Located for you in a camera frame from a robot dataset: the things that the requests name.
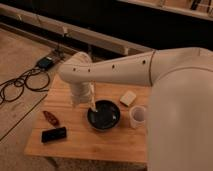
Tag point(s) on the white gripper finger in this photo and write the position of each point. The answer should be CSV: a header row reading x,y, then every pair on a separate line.
x,y
92,106

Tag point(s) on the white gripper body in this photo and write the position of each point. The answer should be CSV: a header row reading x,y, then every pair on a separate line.
x,y
82,93

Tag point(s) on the dark red pepper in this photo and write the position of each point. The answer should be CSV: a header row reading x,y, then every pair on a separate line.
x,y
51,118

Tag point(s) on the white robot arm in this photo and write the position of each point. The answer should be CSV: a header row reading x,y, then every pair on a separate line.
x,y
180,107

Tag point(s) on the black ceramic bowl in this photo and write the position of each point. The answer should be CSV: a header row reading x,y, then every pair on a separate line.
x,y
106,117

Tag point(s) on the wooden table board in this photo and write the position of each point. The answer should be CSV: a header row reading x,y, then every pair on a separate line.
x,y
122,143

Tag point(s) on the beige sponge block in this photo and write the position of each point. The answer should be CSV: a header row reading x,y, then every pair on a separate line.
x,y
128,98

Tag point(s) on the white plastic cup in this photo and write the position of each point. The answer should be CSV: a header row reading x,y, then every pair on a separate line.
x,y
137,116

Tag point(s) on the black power adapter box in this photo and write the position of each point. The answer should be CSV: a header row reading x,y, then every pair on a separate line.
x,y
45,63

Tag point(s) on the black rectangular block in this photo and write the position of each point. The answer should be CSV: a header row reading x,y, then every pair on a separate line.
x,y
53,134

